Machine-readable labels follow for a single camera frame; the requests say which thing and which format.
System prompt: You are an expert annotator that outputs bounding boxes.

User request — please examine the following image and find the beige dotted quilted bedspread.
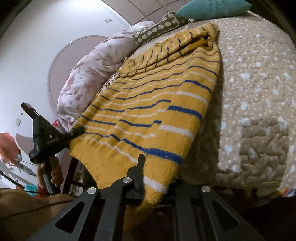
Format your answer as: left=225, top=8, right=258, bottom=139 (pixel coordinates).
left=129, top=10, right=296, bottom=197

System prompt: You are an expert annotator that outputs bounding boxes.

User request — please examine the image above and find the round beige headboard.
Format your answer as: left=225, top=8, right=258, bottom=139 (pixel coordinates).
left=48, top=35, right=107, bottom=111

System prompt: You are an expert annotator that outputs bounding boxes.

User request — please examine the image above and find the beige panelled wardrobe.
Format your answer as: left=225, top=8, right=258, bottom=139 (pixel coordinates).
left=103, top=0, right=190, bottom=25

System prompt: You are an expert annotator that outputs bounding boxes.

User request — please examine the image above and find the red sleeve left forearm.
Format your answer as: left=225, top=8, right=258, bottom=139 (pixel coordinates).
left=36, top=185, right=50, bottom=198

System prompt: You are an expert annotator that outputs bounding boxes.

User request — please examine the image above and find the teal knitted pillow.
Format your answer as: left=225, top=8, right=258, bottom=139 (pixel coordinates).
left=176, top=0, right=252, bottom=20

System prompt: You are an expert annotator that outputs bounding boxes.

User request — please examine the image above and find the person's left hand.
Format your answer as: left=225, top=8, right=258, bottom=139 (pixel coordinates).
left=37, top=157, right=64, bottom=190

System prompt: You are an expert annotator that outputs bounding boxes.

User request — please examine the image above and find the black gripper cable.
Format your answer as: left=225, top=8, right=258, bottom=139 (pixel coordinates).
left=0, top=188, right=77, bottom=219

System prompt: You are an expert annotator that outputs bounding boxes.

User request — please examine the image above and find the pink floral comforter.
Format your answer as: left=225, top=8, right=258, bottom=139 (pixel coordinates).
left=57, top=21, right=154, bottom=132

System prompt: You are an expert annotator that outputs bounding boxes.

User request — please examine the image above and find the olive sheep print bolster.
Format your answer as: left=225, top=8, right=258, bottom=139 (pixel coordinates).
left=132, top=11, right=189, bottom=46

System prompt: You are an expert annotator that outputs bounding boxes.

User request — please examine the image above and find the yellow blue striped sweater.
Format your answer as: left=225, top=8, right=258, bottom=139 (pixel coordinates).
left=70, top=23, right=221, bottom=208

